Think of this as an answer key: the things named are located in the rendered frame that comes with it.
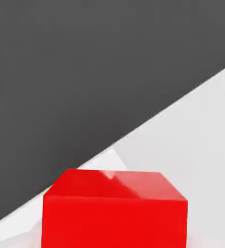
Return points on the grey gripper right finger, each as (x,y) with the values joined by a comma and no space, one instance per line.
(191,243)

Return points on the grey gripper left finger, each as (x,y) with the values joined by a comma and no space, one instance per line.
(30,241)

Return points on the small red cube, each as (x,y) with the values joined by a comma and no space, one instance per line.
(114,219)

